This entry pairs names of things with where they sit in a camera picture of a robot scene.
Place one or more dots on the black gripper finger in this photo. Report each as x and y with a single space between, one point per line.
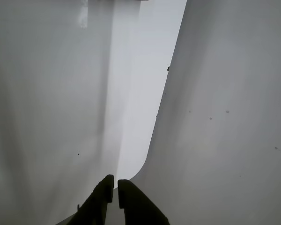
91 208
140 208

